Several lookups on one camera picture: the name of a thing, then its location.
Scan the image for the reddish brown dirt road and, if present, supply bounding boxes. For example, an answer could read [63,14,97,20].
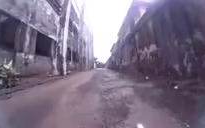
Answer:
[0,67,205,128]

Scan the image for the grey weathered building, dark windows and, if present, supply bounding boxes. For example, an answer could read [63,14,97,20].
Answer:
[0,0,96,78]

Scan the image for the dark stained low building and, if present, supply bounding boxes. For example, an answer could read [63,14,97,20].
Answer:
[104,0,205,88]

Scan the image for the green leafy plant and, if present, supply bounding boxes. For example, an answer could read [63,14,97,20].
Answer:
[0,58,20,91]

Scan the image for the distant trees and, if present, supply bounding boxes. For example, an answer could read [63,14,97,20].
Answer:
[93,57,106,69]

